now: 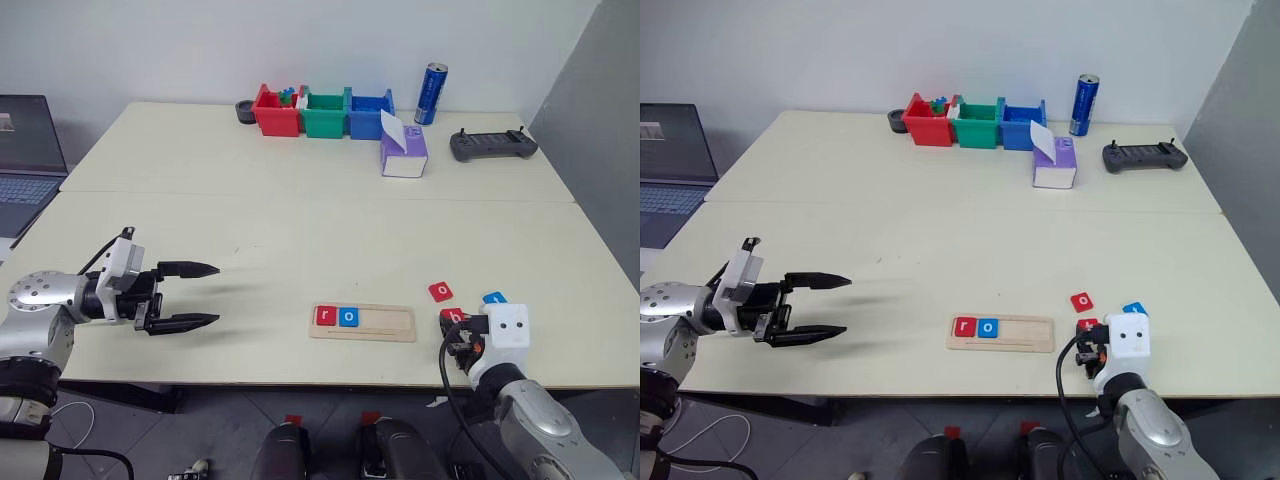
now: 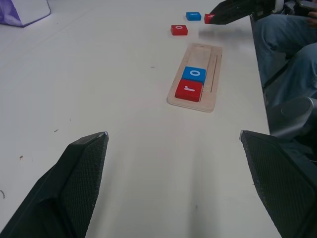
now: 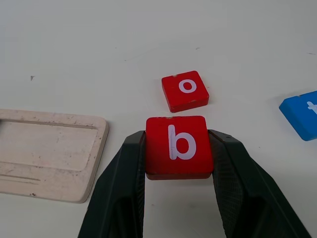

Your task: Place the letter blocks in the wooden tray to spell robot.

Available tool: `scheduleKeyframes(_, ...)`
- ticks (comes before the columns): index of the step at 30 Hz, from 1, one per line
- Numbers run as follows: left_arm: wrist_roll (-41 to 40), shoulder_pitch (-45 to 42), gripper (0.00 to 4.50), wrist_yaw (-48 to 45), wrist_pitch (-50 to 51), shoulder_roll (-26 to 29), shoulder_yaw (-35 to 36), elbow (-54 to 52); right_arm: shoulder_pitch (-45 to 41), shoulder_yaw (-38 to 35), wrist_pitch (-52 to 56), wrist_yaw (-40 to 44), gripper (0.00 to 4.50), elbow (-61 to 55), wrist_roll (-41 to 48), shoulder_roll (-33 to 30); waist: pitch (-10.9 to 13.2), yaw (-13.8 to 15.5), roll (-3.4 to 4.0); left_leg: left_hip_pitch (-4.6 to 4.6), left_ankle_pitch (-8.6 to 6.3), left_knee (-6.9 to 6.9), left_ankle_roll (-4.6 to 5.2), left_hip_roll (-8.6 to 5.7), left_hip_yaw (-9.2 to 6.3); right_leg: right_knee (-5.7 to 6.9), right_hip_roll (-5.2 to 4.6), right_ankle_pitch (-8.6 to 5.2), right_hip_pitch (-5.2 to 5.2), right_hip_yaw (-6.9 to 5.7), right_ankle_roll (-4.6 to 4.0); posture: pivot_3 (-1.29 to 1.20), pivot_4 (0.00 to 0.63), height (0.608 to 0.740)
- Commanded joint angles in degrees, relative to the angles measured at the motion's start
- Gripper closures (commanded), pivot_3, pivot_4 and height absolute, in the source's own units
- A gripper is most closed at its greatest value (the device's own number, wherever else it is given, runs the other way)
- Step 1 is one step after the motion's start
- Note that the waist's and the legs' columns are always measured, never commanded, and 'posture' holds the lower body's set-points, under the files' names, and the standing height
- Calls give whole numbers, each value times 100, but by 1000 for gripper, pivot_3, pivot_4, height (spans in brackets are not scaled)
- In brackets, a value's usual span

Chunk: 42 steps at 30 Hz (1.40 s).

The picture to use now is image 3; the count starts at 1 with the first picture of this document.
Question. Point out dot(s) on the red letter b block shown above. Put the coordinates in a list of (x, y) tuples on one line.
[(158, 153)]

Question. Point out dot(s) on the red letter o block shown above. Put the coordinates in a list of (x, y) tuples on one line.
[(173, 95)]

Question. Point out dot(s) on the blue letter t block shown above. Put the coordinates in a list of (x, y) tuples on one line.
[(297, 116)]

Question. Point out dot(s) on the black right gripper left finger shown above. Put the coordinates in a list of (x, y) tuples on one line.
[(116, 188)]

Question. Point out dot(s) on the light wooden letter tray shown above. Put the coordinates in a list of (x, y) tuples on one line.
[(49, 148)]

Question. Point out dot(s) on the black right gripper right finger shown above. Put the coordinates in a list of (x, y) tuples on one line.
[(247, 198)]

